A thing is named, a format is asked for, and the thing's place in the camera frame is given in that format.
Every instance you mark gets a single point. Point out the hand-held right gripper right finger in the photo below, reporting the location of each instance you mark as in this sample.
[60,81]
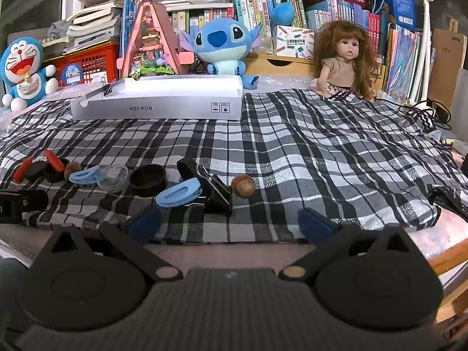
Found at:
[314,223]

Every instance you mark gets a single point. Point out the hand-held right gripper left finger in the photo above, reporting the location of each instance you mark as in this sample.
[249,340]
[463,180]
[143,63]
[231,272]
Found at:
[144,223]

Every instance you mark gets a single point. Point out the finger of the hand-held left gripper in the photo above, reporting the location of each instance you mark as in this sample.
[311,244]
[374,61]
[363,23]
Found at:
[22,204]

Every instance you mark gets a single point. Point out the white cardboard box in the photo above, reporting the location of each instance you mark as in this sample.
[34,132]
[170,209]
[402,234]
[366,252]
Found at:
[157,108]

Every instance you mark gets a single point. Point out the black round container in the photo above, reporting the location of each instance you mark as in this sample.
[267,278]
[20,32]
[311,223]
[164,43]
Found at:
[148,182]

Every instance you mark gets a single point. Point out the blue plastic clip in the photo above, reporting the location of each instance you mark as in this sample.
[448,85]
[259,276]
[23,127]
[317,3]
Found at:
[85,176]
[179,193]

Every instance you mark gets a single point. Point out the clear round dish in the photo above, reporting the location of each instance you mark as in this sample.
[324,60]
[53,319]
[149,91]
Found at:
[114,179]

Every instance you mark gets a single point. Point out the brown round nut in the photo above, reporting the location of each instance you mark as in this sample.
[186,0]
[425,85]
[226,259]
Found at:
[72,170]
[243,185]

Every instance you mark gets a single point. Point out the black binder clip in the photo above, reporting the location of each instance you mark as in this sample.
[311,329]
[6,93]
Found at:
[218,196]
[109,88]
[186,168]

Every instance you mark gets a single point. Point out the black and white plaid blanket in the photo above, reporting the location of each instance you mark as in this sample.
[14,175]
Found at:
[310,153]

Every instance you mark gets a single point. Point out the round blue sticker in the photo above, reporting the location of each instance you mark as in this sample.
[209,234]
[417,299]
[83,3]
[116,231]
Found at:
[70,75]

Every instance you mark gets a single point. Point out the blue robot cat plush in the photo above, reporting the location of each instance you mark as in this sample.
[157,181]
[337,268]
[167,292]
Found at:
[22,62]

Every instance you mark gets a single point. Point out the white paper label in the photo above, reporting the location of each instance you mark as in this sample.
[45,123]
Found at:
[94,78]

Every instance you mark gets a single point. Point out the red plastic crate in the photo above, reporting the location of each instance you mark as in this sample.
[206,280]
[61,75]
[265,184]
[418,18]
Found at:
[91,60]

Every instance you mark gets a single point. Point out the wooden drawer box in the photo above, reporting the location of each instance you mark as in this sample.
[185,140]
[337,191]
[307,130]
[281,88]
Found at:
[278,65]

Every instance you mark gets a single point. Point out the brown-haired baby doll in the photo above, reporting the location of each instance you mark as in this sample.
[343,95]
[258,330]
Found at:
[347,51]

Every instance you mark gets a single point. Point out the pink triangular toy house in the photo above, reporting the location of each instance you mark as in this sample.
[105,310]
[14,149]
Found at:
[146,44]

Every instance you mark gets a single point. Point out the grey cloth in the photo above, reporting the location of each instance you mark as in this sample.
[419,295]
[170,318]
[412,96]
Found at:
[59,29]

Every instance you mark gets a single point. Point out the white box with colourful print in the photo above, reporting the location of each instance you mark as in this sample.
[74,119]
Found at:
[294,42]

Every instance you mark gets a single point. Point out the row of thin colourful books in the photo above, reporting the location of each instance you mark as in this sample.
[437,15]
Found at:
[402,58]

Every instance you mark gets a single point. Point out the blue alien plush toy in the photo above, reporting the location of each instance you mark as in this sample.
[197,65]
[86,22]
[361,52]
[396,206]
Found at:
[219,40]

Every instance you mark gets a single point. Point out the stack of books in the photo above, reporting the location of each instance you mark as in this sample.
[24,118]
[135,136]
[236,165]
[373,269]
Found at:
[95,18]

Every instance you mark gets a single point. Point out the row of tall blue books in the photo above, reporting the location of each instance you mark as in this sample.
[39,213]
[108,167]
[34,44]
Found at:
[129,22]

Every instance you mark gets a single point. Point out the brown cardboard box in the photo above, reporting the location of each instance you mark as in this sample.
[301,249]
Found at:
[449,73]

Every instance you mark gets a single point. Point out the row of shelf books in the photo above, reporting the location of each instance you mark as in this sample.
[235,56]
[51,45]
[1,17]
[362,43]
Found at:
[256,7]
[190,20]
[347,14]

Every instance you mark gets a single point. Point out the white tube stand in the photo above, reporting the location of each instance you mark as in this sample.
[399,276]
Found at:
[426,44]

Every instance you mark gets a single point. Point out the wooden frame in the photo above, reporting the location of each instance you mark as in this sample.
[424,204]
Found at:
[449,256]

